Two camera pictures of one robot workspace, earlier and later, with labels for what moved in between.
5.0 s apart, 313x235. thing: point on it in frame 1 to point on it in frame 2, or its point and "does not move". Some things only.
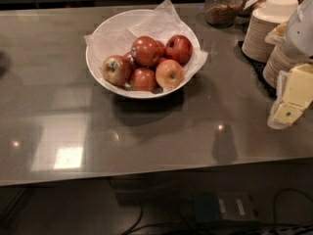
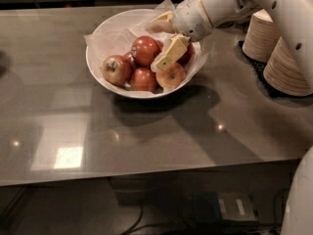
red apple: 145,51 does not move
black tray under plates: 258,69 does not move
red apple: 143,79 does not move
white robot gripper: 300,33 to 191,20
